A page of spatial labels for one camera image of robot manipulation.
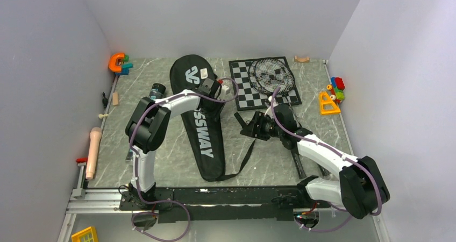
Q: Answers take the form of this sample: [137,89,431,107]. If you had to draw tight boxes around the black white chessboard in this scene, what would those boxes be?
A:
[229,56,302,111]

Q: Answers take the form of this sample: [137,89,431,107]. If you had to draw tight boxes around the small black figure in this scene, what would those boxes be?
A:
[102,92,109,109]

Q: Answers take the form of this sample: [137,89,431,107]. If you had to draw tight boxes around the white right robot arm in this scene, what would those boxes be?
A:
[234,104,390,219]

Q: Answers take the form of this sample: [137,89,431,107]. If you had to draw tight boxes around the small wooden block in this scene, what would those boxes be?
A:
[111,92,119,106]

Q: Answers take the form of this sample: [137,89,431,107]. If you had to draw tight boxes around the colourful brick toy stack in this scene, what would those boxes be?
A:
[326,77,345,104]

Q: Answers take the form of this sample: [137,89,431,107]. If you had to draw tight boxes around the black racket bag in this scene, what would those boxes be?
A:
[169,54,239,182]

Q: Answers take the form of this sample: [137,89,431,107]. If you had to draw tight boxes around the black shuttlecock tube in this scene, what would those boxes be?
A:
[125,83,166,165]

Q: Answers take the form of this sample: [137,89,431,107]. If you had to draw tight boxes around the red clamp knob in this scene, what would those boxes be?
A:
[76,158,88,164]

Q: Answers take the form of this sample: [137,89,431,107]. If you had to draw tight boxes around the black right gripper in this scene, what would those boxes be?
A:
[240,111,284,141]

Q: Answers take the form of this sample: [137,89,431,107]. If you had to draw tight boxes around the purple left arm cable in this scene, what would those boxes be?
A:
[128,77,239,242]

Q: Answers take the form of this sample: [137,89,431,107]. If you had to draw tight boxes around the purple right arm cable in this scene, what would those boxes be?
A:
[269,87,383,233]

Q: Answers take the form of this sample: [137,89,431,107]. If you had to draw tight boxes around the wooden arch block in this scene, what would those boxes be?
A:
[294,55,310,63]

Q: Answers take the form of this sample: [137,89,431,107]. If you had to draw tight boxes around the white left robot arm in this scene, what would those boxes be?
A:
[125,77,225,210]

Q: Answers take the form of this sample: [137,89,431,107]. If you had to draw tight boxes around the yellow triangle toy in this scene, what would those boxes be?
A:
[319,91,341,116]

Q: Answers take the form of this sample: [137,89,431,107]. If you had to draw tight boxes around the beige rolling pin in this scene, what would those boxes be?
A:
[85,127,102,180]

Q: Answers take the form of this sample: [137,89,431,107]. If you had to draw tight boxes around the teal green toy blocks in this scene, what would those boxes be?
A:
[118,54,134,76]

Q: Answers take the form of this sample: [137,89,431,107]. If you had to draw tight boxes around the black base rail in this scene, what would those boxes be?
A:
[119,186,329,224]

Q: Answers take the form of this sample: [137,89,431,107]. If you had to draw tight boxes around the orange letter toy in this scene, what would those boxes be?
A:
[108,52,125,73]

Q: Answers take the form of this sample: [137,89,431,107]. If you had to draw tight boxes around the yellow window toy frame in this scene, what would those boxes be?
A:
[71,226,98,242]

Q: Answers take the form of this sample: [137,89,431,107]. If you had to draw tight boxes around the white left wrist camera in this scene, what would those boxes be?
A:
[218,80,232,101]

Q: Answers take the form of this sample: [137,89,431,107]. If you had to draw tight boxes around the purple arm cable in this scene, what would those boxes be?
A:
[269,87,383,233]
[128,77,239,242]

